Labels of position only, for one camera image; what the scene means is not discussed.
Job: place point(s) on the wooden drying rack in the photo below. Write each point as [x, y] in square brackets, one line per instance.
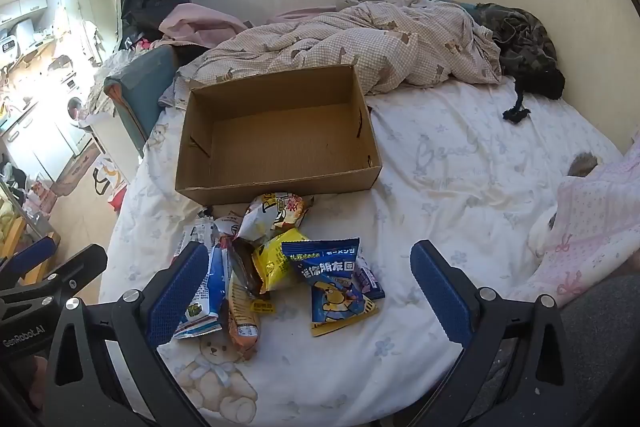
[20, 232]

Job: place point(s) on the white tote bag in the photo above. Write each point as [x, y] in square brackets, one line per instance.
[107, 179]

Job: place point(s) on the brown cardboard box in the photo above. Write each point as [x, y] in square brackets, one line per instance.
[280, 147]

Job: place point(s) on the pink patterned blanket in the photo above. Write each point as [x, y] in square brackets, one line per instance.
[595, 217]

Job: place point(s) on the grey furry plush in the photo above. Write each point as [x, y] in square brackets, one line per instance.
[582, 164]

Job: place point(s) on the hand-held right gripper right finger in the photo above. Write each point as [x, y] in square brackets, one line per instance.
[440, 294]

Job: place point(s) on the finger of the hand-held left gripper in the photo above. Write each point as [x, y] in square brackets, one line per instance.
[30, 257]
[82, 264]

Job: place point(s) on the teal pillow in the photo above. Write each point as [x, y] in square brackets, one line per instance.
[440, 1]

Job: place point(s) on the blue cartoon snack packet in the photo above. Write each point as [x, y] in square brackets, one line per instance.
[330, 292]

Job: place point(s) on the beige checkered duvet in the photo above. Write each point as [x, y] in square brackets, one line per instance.
[350, 42]

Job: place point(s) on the white kitchen counter cabinet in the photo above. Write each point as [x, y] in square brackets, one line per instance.
[40, 147]

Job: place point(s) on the yellow snack packet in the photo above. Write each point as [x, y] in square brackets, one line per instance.
[272, 262]

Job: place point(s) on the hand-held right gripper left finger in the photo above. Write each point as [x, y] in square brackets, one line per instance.
[177, 294]

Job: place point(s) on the pink cloth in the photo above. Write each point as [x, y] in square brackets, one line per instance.
[200, 24]

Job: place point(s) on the white red noodle packet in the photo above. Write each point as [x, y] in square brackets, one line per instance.
[272, 214]

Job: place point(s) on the tan snack packet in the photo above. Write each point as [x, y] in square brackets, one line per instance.
[242, 327]

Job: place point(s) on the small purple white snack packet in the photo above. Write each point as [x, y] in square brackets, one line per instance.
[370, 279]

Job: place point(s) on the blue white snack packet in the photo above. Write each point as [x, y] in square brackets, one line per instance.
[212, 287]

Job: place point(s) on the camouflage garment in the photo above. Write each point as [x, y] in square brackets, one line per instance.
[525, 32]

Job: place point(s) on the white washing machine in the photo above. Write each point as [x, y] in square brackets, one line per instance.
[75, 107]

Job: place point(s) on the patterned floor mat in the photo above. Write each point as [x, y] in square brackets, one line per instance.
[75, 172]

